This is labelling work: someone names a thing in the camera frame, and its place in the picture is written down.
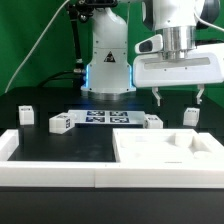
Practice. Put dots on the white U-shaped fence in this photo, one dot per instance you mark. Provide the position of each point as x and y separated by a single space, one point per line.
192 174

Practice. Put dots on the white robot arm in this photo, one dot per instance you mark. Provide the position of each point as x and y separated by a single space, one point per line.
172 57

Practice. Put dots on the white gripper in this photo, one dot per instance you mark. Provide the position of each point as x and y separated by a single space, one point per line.
202 65

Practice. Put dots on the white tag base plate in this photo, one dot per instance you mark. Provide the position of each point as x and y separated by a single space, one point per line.
108 117

